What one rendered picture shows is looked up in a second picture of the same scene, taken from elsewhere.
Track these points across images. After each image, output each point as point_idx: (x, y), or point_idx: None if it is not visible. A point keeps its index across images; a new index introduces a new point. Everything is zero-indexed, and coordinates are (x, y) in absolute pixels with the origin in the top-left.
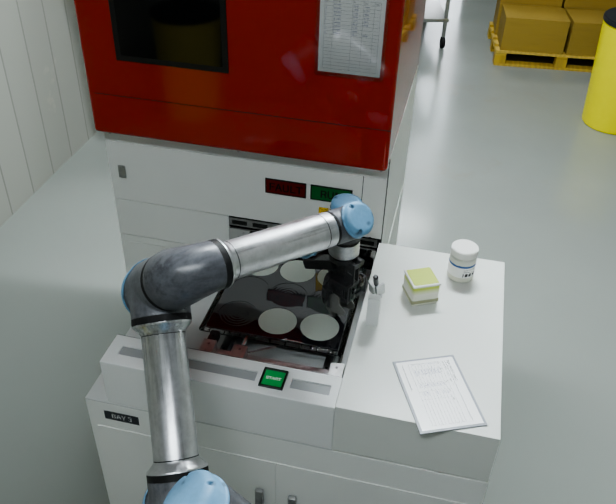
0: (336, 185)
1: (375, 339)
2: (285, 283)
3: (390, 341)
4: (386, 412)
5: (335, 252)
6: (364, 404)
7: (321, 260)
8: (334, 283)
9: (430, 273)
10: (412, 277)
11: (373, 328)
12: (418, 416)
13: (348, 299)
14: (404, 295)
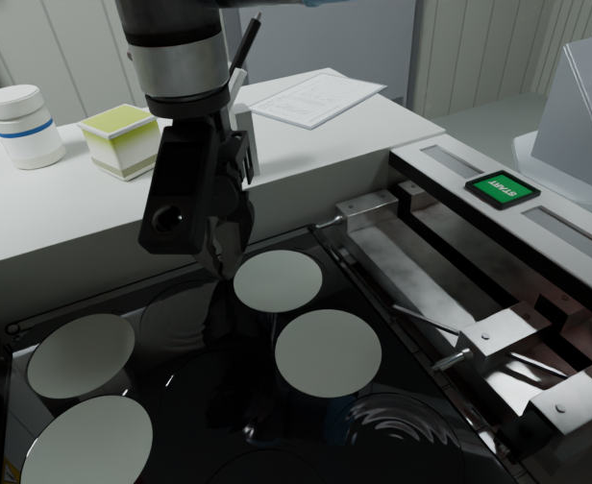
0: None
1: (283, 156)
2: (171, 439)
3: (271, 146)
4: (393, 107)
5: (226, 55)
6: (407, 118)
7: (201, 162)
8: (240, 159)
9: (102, 115)
10: (129, 121)
11: (259, 166)
12: (368, 92)
13: (243, 169)
14: (141, 176)
